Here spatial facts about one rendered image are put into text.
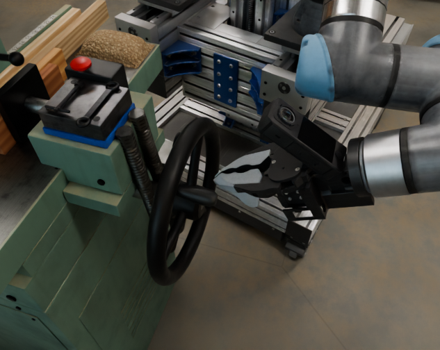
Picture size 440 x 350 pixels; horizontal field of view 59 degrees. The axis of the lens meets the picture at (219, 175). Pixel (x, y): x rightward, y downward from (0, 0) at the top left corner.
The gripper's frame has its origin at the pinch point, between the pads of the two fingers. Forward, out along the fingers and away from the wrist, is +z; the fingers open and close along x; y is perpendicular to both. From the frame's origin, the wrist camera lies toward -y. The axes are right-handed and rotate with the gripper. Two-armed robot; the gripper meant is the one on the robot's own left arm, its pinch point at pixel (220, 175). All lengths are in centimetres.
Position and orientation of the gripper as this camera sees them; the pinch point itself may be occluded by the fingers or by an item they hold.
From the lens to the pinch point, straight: 56.3
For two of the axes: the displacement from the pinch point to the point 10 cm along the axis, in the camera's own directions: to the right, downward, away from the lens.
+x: 3.1, -7.2, 6.2
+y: 4.8, 6.8, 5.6
